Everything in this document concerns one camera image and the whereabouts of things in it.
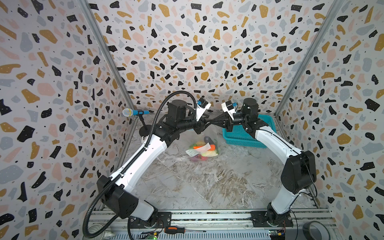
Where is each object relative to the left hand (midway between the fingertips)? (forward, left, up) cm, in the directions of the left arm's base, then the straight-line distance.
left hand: (211, 115), depth 67 cm
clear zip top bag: (-4, +3, -19) cm, 19 cm away
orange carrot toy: (-2, -2, -24) cm, 24 cm away
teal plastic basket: (+8, -21, -28) cm, 36 cm away
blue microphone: (+17, +47, -14) cm, 52 cm away
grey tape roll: (-42, -52, -35) cm, 75 cm away
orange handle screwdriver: (-39, +15, -36) cm, 56 cm away
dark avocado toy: (+2, +1, -22) cm, 22 cm away
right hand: (0, +1, -4) cm, 4 cm away
